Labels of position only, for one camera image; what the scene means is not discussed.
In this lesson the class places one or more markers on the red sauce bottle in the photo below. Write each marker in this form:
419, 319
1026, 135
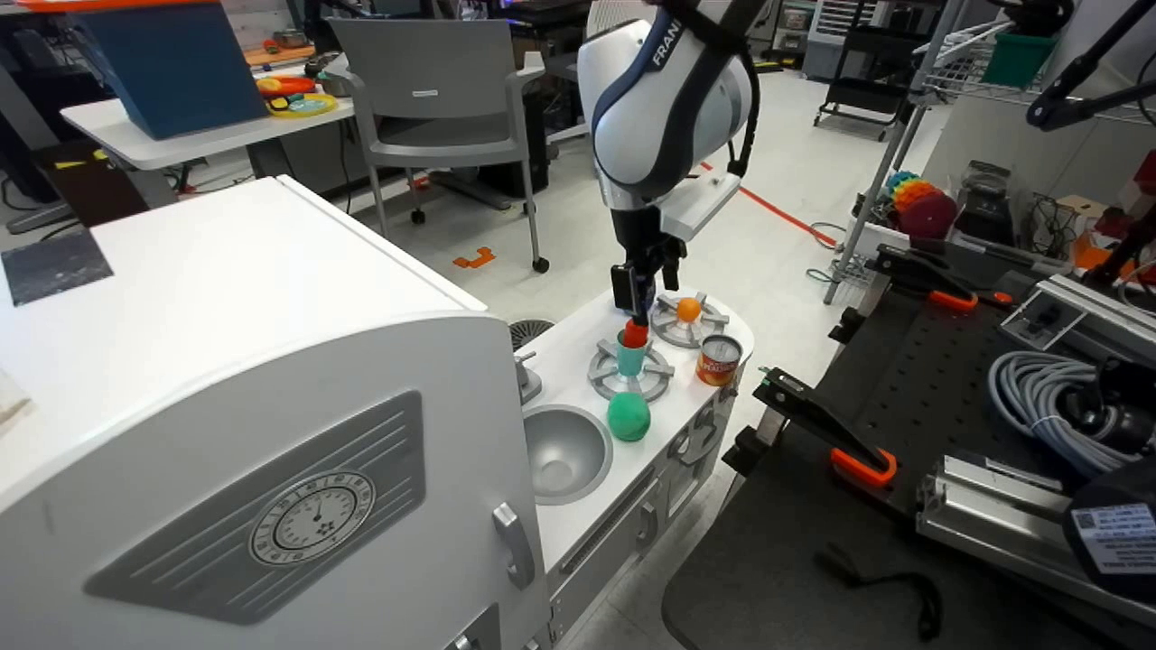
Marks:
632, 335

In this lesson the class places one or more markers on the gray chair with castors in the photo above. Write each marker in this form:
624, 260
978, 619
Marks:
436, 86

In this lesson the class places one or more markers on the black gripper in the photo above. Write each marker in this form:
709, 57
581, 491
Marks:
642, 248

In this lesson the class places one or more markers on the gray toy faucet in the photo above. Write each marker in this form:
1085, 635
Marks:
529, 384

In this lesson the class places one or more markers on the white table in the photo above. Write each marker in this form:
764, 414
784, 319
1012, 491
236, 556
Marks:
158, 146

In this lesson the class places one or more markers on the black cylinder silver band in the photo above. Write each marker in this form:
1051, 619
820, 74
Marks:
1113, 416

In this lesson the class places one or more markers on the green ball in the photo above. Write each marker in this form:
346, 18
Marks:
631, 416

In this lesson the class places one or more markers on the black cart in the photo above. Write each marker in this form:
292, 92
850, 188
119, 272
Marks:
870, 74

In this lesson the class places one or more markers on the gray stove burner grate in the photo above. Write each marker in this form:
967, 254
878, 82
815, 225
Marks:
600, 381
671, 335

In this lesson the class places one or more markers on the white toy kitchen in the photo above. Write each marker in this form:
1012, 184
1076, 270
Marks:
241, 290

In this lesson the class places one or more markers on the dark gray flat panel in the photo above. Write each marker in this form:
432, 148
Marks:
56, 270

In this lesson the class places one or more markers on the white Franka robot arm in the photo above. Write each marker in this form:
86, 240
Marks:
655, 109

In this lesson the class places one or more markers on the tin can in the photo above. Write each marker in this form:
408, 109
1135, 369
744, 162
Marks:
719, 364

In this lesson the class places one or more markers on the black round labelled device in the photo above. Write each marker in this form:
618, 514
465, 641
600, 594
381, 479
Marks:
1113, 528

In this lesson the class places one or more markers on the orange ball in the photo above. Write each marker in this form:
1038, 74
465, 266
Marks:
688, 310

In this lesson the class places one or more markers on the silver sink bowl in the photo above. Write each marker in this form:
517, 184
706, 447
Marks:
561, 453

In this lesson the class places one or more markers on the colourful toys on plate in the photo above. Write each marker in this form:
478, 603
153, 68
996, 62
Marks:
293, 97

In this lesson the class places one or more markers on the orange plastic piece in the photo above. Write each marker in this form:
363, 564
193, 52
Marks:
475, 258

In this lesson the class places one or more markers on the black curved tool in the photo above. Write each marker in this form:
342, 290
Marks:
899, 584

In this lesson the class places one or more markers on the aluminium rail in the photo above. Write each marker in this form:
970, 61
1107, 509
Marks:
998, 517
1095, 319

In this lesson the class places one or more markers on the blue box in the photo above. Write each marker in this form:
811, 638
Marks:
168, 74

